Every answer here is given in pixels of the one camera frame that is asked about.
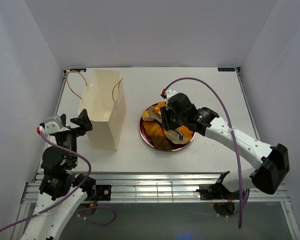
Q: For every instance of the metal serving tongs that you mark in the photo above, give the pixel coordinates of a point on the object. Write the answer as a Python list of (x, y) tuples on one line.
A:
[(176, 132)]

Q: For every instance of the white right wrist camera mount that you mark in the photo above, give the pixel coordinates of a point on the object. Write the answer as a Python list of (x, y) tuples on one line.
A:
[(167, 94)]

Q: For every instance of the blue label sticker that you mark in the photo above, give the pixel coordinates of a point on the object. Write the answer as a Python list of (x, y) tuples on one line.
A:
[(226, 69), (79, 70)]

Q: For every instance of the long braided orange bread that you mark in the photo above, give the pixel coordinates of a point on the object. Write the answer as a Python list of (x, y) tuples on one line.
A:
[(160, 106)]

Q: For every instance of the dark brown croissant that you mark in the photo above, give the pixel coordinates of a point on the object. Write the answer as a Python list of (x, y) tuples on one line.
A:
[(161, 143)]

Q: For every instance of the dark red round plate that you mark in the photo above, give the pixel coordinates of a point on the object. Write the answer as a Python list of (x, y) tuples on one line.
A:
[(148, 140)]

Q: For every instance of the white paper bag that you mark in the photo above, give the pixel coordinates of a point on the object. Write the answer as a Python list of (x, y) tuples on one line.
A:
[(103, 98)]

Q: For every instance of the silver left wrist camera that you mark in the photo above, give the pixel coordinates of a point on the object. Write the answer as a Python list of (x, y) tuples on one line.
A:
[(51, 126)]

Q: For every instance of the large round orange bun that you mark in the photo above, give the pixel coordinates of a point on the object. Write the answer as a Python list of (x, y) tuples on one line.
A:
[(187, 135)]

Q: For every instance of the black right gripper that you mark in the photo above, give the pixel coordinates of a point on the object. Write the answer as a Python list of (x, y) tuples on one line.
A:
[(166, 123)]

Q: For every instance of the blue label sticker left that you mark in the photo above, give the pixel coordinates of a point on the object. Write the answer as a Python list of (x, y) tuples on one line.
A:
[(79, 70)]

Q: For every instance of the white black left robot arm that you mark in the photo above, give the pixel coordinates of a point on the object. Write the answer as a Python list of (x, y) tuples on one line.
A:
[(60, 192)]

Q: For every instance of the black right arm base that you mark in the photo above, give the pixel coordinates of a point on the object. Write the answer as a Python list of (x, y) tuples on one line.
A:
[(213, 192)]

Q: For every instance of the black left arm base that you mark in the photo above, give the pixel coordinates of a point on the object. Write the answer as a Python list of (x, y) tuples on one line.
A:
[(100, 192)]

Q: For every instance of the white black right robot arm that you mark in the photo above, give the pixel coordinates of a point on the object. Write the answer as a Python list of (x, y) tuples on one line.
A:
[(270, 164)]

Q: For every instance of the striped golden croissant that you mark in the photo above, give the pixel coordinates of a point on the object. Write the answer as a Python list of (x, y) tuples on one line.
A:
[(153, 129)]

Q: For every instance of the small round sugared bun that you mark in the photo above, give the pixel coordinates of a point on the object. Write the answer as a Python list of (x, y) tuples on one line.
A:
[(146, 117)]

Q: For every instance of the blue label sticker right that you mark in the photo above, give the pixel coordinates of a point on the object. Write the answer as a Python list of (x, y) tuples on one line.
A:
[(226, 69)]

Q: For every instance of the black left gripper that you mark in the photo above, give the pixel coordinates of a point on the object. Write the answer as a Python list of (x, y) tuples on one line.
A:
[(83, 120)]

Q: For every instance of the aluminium front frame rail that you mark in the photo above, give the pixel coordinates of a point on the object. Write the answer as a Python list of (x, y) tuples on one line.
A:
[(156, 188)]

